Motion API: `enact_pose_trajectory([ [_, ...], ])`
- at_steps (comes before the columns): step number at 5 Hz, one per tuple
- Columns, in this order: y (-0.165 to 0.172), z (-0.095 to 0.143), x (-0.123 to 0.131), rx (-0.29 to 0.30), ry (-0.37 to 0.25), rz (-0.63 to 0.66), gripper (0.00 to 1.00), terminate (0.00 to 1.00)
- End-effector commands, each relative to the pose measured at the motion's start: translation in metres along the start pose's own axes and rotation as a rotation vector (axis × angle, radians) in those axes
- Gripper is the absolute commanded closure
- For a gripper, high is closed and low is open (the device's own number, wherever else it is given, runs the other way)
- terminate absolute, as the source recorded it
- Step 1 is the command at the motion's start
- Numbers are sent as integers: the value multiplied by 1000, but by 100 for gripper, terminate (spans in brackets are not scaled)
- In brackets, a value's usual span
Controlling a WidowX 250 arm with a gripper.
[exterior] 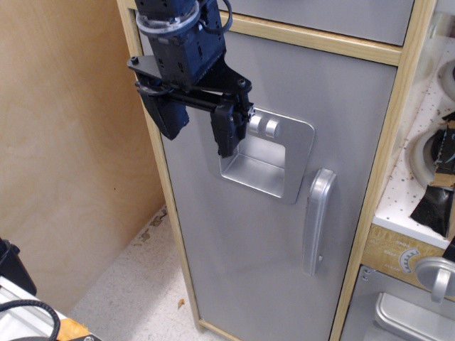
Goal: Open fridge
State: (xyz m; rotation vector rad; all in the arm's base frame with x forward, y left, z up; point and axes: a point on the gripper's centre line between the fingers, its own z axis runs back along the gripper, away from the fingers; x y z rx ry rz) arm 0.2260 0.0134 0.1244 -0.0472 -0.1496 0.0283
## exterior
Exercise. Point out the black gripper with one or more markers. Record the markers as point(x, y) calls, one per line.
point(187, 69)

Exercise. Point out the silver toy fridge door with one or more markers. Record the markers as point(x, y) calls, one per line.
point(268, 231)

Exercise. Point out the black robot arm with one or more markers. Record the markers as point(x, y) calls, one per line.
point(185, 12)

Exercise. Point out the silver upper freezer door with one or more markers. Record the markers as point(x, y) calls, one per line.
point(380, 21)

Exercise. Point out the white speckled toy countertop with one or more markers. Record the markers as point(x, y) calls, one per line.
point(404, 190)

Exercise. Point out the black box at left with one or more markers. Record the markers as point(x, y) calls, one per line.
point(13, 269)

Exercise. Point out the orange tape piece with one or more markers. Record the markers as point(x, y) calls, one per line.
point(71, 330)

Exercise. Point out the silver oven door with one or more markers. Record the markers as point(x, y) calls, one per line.
point(386, 308)

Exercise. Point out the silver oven knob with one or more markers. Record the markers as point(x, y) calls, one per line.
point(437, 275)

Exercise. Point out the wooden toy kitchen frame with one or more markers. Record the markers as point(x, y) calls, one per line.
point(403, 57)

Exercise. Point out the aluminium extrusion rail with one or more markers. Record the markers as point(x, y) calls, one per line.
point(24, 317)

